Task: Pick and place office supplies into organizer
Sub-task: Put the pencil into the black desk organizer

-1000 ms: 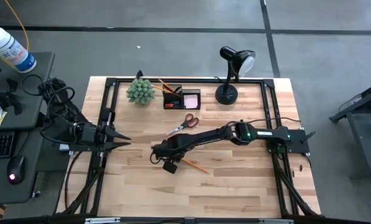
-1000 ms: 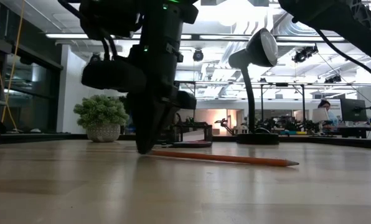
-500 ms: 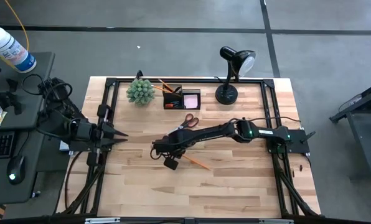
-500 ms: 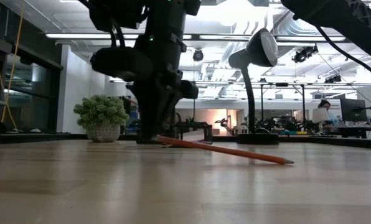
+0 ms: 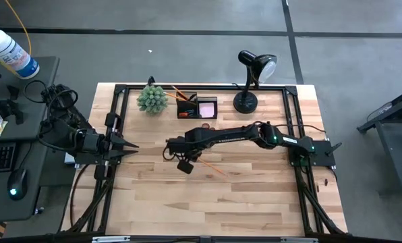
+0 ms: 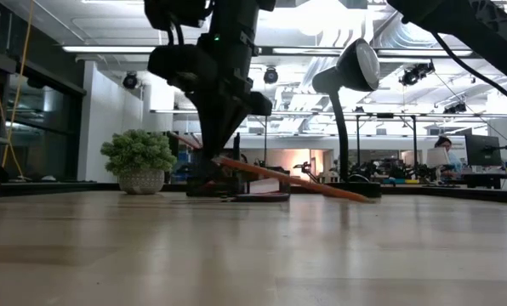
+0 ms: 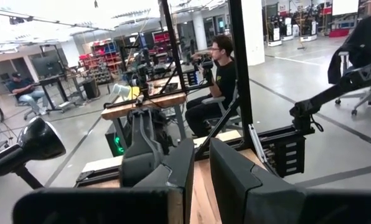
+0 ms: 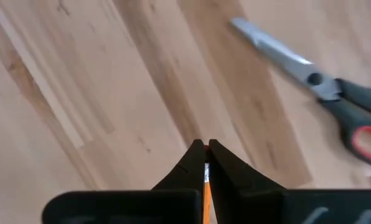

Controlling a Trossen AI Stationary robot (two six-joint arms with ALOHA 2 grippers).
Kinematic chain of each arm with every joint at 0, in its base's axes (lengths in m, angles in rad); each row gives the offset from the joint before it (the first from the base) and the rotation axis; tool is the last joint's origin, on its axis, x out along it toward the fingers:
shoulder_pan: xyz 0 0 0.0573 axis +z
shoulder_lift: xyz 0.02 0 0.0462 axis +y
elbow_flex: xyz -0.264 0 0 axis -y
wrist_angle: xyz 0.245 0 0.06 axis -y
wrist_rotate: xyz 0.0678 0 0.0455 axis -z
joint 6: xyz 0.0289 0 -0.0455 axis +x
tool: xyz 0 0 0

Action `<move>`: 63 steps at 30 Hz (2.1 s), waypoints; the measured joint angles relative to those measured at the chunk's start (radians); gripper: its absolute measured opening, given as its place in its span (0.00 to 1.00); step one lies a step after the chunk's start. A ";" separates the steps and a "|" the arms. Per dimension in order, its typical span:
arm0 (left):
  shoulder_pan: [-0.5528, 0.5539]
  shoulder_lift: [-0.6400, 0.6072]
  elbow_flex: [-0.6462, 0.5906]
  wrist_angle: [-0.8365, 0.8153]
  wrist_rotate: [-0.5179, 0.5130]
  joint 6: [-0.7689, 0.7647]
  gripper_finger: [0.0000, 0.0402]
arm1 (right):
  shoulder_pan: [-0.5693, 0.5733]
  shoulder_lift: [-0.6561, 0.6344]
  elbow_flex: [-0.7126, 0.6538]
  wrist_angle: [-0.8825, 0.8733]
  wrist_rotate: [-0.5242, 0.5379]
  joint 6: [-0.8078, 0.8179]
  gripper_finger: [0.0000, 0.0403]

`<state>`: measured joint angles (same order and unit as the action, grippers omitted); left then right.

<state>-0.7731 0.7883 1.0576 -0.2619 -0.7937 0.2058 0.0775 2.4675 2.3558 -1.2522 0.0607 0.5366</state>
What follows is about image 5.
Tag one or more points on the small black clamp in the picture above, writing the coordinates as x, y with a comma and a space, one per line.
150, 81

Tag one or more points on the pink sticky note pad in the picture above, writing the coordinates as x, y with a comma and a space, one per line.
206, 110

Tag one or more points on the silver metal bracket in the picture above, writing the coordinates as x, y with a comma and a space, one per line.
299, 240
110, 239

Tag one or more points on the black computer mouse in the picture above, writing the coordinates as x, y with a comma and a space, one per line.
17, 184

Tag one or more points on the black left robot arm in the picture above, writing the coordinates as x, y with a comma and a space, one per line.
57, 133

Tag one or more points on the black clamp mount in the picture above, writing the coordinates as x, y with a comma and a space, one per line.
5, 106

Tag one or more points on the yellow pencil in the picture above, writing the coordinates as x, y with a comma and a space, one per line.
214, 168
180, 92
174, 96

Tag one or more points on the black metal stand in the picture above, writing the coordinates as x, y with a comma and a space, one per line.
390, 135

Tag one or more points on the white power adapter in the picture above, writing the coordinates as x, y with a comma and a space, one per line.
70, 158

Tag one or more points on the white wipes canister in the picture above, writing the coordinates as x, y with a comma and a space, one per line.
8, 52

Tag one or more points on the black side desk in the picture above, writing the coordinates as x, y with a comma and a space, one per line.
35, 67

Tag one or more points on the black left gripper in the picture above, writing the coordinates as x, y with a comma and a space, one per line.
93, 143

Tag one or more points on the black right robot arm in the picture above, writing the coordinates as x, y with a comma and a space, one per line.
228, 135

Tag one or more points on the black mesh desk organizer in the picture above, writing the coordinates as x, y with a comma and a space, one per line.
187, 116

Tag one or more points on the green plant in white pot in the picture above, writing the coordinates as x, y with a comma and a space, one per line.
152, 99

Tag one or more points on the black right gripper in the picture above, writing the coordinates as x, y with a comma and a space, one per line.
187, 145

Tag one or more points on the black aluminium table frame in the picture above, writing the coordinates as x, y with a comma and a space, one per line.
204, 87

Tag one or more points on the black desk lamp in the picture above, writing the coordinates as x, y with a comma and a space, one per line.
245, 103

